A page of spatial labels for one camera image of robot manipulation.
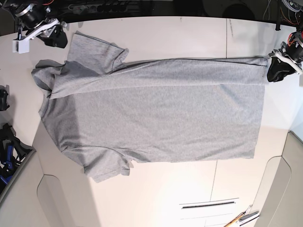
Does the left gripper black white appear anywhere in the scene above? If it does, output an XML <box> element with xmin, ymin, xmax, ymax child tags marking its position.
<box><xmin>267</xmin><ymin>41</ymin><xmax>303</xmax><ymax>82</ymax></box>

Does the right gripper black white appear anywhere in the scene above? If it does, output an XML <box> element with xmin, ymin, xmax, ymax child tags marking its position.
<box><xmin>22</xmin><ymin>18</ymin><xmax>68</xmax><ymax>49</ymax></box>

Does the grey T-shirt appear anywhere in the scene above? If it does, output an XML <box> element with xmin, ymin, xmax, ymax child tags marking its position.
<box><xmin>32</xmin><ymin>33</ymin><xmax>268</xmax><ymax>182</ymax></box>

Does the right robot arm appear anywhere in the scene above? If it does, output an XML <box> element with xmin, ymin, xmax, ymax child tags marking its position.
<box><xmin>0</xmin><ymin>0</ymin><xmax>68</xmax><ymax>54</ymax></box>

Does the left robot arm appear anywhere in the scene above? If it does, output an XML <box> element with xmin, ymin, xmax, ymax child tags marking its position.
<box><xmin>267</xmin><ymin>0</ymin><xmax>303</xmax><ymax>82</ymax></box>

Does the black device at left edge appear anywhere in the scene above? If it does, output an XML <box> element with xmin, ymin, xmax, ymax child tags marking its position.
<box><xmin>0</xmin><ymin>86</ymin><xmax>10</xmax><ymax>112</ymax></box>

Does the blue black equipment pile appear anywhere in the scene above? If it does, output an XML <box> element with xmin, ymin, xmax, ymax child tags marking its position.
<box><xmin>0</xmin><ymin>123</ymin><xmax>33</xmax><ymax>187</ymax></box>

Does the grey flat tool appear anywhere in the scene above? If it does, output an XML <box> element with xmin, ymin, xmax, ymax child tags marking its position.
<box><xmin>238</xmin><ymin>211</ymin><xmax>259</xmax><ymax>226</ymax></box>

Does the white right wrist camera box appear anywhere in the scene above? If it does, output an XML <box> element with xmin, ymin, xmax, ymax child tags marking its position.
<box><xmin>12</xmin><ymin>40</ymin><xmax>30</xmax><ymax>54</ymax></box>

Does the wooden handled tool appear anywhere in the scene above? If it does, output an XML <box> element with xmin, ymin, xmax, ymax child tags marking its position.
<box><xmin>224</xmin><ymin>205</ymin><xmax>252</xmax><ymax>227</ymax></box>

